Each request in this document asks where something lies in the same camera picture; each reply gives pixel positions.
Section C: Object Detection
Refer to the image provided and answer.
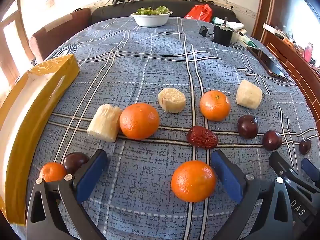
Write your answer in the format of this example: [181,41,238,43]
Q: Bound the small mandarin orange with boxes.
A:
[39,162,67,182]

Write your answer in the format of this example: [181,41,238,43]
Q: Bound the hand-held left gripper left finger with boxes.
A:
[26,149,108,240]

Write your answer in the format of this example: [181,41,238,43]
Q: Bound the black sofa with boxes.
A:
[91,0,240,26]

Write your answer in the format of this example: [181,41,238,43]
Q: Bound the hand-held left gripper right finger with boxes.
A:
[211,149,294,240]

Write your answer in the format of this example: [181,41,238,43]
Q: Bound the dark purple plum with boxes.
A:
[63,152,90,174]
[237,114,259,140]
[299,139,312,155]
[262,130,283,152]

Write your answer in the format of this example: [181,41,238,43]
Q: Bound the red plastic bag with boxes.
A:
[184,4,213,22]

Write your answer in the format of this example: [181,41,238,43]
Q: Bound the white green packet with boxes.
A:
[212,17,244,30]

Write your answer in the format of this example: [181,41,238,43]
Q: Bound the black smartphone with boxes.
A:
[246,46,288,82]

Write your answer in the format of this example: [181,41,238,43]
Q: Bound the yellow cardboard box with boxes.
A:
[0,54,80,224]

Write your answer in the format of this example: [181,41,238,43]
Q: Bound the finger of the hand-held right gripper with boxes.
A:
[269,151,320,203]
[301,158,320,183]

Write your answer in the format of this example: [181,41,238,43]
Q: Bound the red jujube date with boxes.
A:
[186,126,219,150]

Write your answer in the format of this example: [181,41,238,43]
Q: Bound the brown chair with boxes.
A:
[29,8,92,63]

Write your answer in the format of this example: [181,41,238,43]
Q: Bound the green vegetables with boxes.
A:
[137,6,171,16]

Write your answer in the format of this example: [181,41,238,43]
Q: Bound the white bowl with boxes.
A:
[130,11,173,27]

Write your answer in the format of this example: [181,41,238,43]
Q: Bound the blue plaid blanket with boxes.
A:
[25,16,320,240]

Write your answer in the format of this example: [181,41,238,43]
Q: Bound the white crumpled packaging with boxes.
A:
[231,29,257,48]

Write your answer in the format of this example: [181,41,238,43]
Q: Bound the wooden cabinet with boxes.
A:
[251,0,320,120]

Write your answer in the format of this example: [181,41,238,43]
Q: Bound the wooden window frame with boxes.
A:
[0,0,28,92]

